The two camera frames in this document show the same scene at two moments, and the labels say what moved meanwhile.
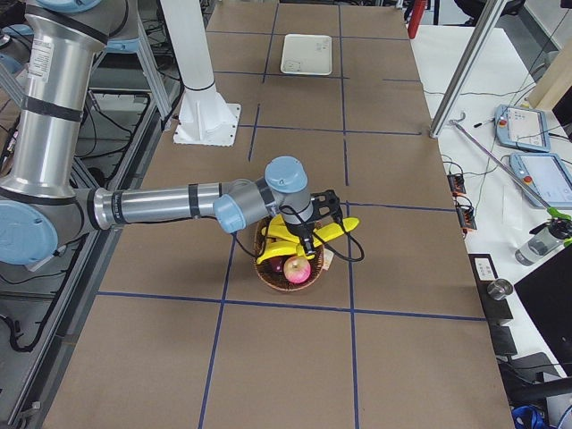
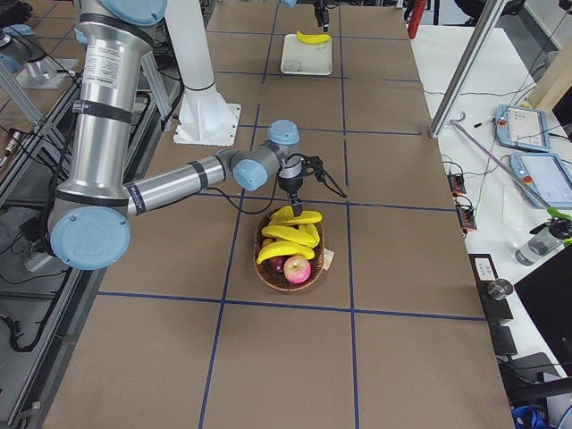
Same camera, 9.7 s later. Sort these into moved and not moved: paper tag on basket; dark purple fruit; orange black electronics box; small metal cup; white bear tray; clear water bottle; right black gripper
Moved: right black gripper
Not moved: clear water bottle; small metal cup; dark purple fruit; orange black electronics box; paper tag on basket; white bear tray
